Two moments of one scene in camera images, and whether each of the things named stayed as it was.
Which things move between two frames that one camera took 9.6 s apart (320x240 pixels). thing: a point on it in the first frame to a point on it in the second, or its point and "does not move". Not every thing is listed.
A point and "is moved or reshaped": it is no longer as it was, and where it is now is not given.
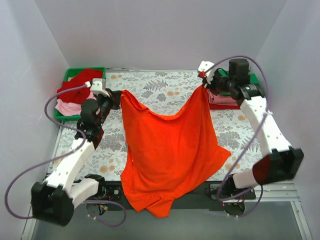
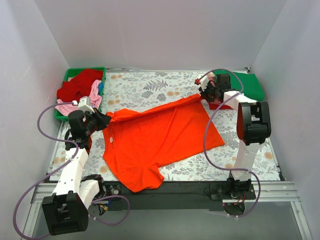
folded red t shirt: [218, 106] does not move
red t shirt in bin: [79, 95] does not move
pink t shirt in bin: [66, 108] does not move
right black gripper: [210, 81] to [207, 90]
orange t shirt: [167, 155] is moved or reshaped
